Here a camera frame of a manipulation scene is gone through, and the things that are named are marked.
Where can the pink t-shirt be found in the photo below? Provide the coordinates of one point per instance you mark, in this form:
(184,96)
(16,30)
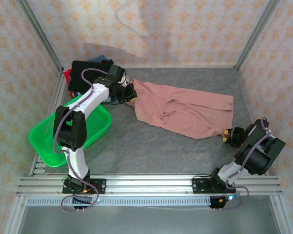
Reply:
(185,109)

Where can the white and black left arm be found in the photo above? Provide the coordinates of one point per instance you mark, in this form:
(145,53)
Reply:
(75,161)

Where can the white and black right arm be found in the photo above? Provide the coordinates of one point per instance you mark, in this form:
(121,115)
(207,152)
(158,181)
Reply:
(258,158)

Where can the blue t-shirt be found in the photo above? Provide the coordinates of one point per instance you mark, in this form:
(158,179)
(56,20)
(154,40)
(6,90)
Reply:
(100,58)

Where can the black t-shirt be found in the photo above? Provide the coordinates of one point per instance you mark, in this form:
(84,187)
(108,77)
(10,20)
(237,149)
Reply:
(74,70)

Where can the red t-shirt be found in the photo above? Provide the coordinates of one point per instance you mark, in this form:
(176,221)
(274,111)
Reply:
(68,74)

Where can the black base electronics module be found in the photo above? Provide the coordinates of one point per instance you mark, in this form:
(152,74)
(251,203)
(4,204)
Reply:
(219,203)

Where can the green plastic basket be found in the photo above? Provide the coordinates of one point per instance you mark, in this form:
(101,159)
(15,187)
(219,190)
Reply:
(41,141)

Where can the grey metal shelf panel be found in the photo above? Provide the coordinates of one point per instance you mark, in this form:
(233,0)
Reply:
(149,221)

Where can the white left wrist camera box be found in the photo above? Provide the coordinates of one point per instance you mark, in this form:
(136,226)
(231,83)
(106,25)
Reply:
(124,80)

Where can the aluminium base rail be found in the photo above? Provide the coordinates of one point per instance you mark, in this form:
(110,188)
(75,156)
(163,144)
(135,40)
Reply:
(149,185)

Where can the aluminium front frame leg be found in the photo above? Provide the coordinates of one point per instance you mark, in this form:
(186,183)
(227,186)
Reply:
(13,217)
(283,217)

